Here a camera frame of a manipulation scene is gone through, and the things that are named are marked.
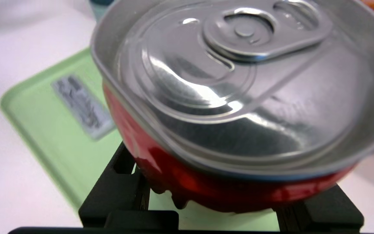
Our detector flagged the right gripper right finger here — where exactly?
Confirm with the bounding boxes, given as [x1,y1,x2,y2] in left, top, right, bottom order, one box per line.
[273,184,364,232]

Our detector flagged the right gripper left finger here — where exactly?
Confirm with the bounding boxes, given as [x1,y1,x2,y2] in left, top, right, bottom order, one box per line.
[78,141,179,228]

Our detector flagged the red soda can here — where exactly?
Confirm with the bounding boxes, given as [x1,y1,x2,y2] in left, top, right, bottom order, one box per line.
[90,0,374,213]

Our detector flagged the blue-grey plastic cup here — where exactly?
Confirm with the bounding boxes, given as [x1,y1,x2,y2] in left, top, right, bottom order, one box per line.
[88,0,114,21]

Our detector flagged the clear plastic compass case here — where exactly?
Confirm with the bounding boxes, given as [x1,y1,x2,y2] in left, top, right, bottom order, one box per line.
[51,75,116,141]

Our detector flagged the light green plastic tray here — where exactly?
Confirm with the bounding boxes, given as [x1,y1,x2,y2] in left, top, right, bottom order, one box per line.
[0,47,280,232]

